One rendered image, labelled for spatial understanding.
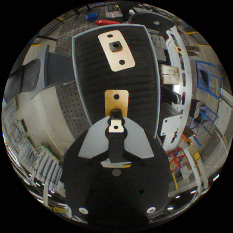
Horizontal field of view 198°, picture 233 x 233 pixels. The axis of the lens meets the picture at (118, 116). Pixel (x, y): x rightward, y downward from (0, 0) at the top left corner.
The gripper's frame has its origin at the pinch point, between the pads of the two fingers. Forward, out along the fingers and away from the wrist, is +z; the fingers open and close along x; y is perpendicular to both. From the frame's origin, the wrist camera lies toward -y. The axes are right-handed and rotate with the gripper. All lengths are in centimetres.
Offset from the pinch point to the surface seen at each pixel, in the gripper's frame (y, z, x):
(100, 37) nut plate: -14.2, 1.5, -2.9
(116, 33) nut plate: -15.1, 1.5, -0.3
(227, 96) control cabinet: -181, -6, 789
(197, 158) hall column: 383, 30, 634
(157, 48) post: -16.6, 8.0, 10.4
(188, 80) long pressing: -12.9, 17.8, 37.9
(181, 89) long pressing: -5.9, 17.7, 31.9
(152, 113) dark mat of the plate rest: -0.1, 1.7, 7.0
